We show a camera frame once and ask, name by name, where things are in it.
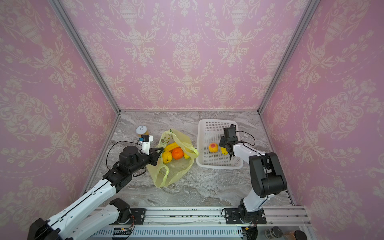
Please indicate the glass jar metal lid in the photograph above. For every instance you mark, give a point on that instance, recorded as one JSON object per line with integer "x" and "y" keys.
{"x": 273, "y": 233}

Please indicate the yellow banana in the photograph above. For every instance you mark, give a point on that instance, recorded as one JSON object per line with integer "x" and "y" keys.
{"x": 171, "y": 147}

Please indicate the yellow lemon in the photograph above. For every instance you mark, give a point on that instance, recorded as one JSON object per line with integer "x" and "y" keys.
{"x": 167, "y": 157}
{"x": 224, "y": 151}

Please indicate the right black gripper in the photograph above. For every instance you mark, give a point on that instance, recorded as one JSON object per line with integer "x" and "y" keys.
{"x": 227, "y": 142}

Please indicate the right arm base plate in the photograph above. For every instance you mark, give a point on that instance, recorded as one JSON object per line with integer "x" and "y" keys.
{"x": 236, "y": 216}

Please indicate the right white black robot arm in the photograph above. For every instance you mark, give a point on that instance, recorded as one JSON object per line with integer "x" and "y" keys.
{"x": 267, "y": 175}

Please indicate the orange fruit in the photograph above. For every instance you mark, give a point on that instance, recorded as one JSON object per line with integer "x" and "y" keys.
{"x": 178, "y": 153}

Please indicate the yellow-green plastic bag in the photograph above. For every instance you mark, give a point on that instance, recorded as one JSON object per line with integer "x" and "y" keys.
{"x": 176, "y": 160}

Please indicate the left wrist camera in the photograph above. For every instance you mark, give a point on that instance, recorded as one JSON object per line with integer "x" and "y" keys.
{"x": 145, "y": 143}

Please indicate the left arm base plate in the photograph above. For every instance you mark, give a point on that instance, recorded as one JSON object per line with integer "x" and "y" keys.
{"x": 127, "y": 215}

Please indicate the dark round lid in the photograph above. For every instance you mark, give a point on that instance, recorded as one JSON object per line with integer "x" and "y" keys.
{"x": 300, "y": 235}

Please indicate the peach fruit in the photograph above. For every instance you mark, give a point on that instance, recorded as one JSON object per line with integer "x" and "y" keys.
{"x": 213, "y": 148}

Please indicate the aluminium mounting rail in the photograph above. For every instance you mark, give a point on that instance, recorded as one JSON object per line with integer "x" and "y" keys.
{"x": 206, "y": 223}

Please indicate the yellow lemon in bag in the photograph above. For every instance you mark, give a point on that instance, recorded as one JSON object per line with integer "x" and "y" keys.
{"x": 167, "y": 157}

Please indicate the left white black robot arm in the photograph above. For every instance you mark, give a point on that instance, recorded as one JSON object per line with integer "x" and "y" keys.
{"x": 77, "y": 221}

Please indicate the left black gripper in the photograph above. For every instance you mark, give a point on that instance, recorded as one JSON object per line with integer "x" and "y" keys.
{"x": 154, "y": 156}

